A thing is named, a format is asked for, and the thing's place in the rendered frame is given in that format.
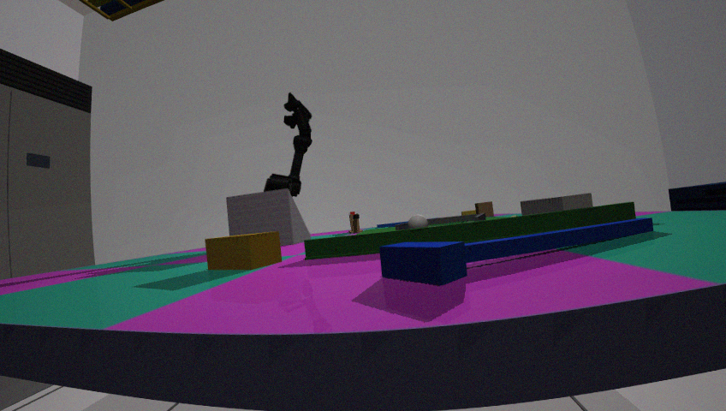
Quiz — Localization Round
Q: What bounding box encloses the grey ball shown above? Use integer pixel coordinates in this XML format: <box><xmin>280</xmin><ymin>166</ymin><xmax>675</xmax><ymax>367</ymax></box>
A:
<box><xmin>408</xmin><ymin>215</ymin><xmax>428</xmax><ymax>229</ymax></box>

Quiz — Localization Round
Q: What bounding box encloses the brown rectangular block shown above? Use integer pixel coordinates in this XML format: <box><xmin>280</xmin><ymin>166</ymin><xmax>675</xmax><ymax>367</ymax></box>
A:
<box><xmin>205</xmin><ymin>231</ymin><xmax>282</xmax><ymax>271</ymax></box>

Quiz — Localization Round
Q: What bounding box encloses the brown cube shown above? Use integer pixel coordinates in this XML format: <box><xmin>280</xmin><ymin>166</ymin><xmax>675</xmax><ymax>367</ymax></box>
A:
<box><xmin>475</xmin><ymin>201</ymin><xmax>494</xmax><ymax>217</ymax></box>

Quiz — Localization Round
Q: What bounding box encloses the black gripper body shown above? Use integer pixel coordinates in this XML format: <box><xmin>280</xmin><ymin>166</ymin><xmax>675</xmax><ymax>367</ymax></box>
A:
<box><xmin>284</xmin><ymin>99</ymin><xmax>312</xmax><ymax>124</ymax></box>

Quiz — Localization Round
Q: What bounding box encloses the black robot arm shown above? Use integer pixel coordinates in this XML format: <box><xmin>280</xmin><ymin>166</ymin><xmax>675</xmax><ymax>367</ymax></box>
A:
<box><xmin>264</xmin><ymin>113</ymin><xmax>312</xmax><ymax>197</ymax></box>

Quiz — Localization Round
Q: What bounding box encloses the dark green rectangular mat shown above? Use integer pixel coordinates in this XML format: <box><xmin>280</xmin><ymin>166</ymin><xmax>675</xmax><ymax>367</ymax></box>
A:
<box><xmin>305</xmin><ymin>217</ymin><xmax>544</xmax><ymax>260</ymax></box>

